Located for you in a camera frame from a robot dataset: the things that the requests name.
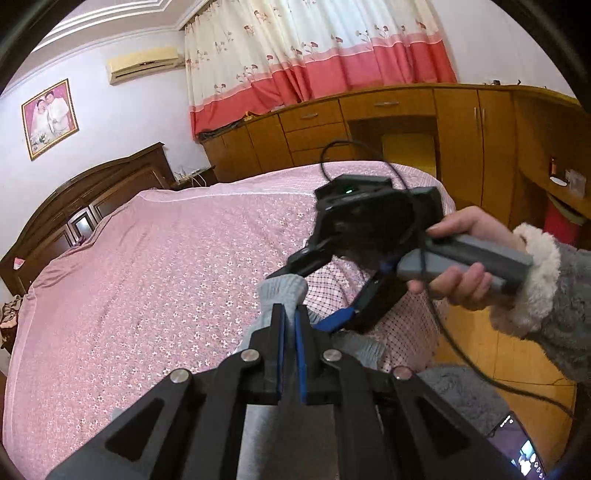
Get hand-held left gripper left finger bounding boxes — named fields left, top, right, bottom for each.
left=46, top=304, right=284, bottom=480

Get grey fluffy rug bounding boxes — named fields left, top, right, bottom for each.
left=418, top=364, right=513, bottom=439

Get pink floral bedspread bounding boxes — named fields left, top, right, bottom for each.
left=7, top=159, right=458, bottom=480

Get pile of clothes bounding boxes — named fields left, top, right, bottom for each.
left=0, top=294, right=22, bottom=352

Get wooden nightstand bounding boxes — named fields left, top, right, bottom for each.
left=173, top=165, right=218, bottom=190

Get floral red-trimmed curtain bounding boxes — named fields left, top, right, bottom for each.
left=184, top=0, right=459, bottom=137

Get wall air conditioner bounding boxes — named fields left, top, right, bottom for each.
left=106, top=45, right=182, bottom=85

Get dark wooden headboard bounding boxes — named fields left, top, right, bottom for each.
left=0, top=142, right=176, bottom=296

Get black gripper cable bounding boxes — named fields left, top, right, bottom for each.
left=318, top=140, right=575, bottom=418

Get framed wall photo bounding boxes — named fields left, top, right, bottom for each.
left=21, top=78, right=80, bottom=161

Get grey pants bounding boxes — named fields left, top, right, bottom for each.
left=240, top=272, right=389, bottom=374

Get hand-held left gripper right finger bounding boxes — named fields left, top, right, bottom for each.
left=295, top=305, right=522, bottom=480

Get long wooden cabinet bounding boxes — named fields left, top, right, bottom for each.
left=201, top=83, right=591, bottom=234

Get person's right forearm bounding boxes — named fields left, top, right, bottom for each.
left=489, top=223, right=591, bottom=385

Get dark cloth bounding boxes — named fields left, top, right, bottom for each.
left=198, top=121, right=243, bottom=140

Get person's right hand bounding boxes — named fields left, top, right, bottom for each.
left=409, top=206, right=528, bottom=313

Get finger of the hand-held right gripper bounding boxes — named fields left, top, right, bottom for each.
left=316, top=262, right=409, bottom=334
left=265, top=231, right=335, bottom=280

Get red cloth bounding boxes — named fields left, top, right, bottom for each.
left=544, top=194, right=581, bottom=246

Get smartphone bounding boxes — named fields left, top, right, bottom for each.
left=487, top=412, right=549, bottom=480

